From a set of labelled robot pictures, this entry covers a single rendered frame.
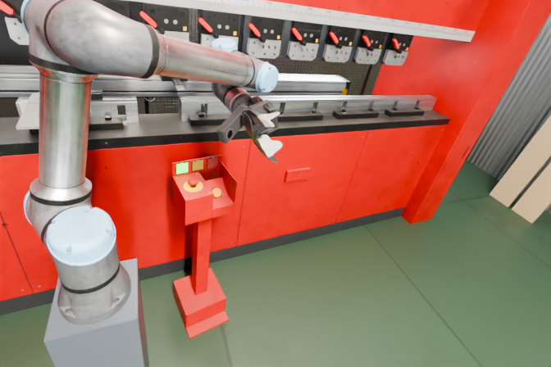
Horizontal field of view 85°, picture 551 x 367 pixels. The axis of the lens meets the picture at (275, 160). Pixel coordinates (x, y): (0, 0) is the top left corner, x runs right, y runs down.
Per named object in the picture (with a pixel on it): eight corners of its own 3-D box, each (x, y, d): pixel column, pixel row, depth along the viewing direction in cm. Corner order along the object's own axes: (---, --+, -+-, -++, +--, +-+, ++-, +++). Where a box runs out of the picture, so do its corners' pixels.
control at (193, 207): (184, 225, 112) (185, 187, 102) (172, 199, 122) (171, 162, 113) (234, 212, 122) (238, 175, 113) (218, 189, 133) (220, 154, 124)
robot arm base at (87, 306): (130, 314, 70) (127, 287, 65) (52, 333, 64) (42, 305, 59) (131, 262, 82) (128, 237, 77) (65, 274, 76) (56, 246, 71)
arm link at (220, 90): (207, 73, 93) (211, 97, 98) (221, 88, 86) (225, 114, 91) (230, 68, 96) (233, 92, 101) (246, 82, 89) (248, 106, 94)
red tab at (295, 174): (285, 182, 165) (288, 171, 161) (284, 180, 166) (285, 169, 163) (308, 178, 171) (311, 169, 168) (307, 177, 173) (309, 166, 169)
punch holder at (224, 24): (201, 54, 122) (202, 10, 113) (196, 49, 128) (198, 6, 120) (236, 56, 129) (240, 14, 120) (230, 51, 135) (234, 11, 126)
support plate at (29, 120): (16, 129, 88) (15, 126, 88) (32, 96, 108) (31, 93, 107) (88, 126, 96) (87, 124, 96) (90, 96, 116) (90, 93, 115)
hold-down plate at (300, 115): (272, 122, 150) (273, 116, 148) (268, 117, 154) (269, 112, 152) (322, 120, 163) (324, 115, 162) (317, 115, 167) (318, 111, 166)
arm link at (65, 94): (41, 262, 65) (45, -14, 45) (20, 224, 73) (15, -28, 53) (100, 243, 75) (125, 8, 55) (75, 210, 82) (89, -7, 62)
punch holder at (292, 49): (288, 59, 139) (294, 20, 131) (280, 54, 146) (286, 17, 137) (315, 61, 146) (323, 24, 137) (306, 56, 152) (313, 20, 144)
